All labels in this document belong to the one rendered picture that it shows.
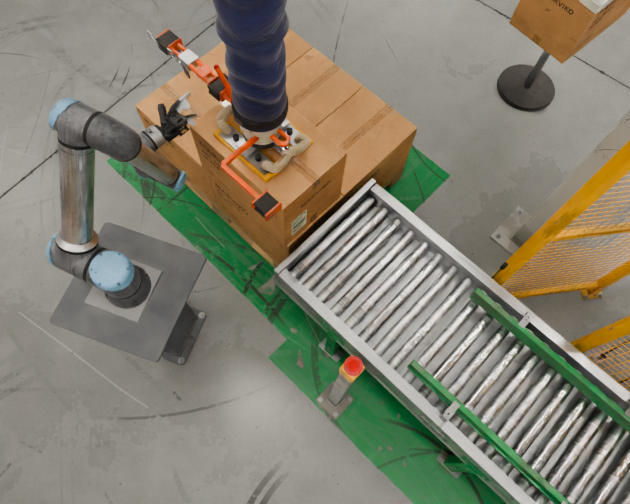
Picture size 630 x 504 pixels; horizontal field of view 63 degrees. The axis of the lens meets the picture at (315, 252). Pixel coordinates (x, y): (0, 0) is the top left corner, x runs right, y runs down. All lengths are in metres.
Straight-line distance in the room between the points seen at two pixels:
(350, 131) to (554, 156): 1.53
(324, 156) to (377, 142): 0.61
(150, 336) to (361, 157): 1.40
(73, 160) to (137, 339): 0.80
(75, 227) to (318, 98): 1.55
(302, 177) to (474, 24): 2.46
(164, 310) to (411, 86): 2.39
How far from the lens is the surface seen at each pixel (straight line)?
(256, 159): 2.25
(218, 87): 2.36
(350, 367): 1.88
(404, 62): 3.98
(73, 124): 1.80
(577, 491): 2.61
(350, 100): 3.01
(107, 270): 2.09
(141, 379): 3.04
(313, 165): 2.28
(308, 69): 3.14
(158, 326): 2.28
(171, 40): 2.55
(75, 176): 1.92
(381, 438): 2.91
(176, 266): 2.34
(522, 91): 4.02
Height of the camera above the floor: 2.88
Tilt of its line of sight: 68 degrees down
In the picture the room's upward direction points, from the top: 4 degrees clockwise
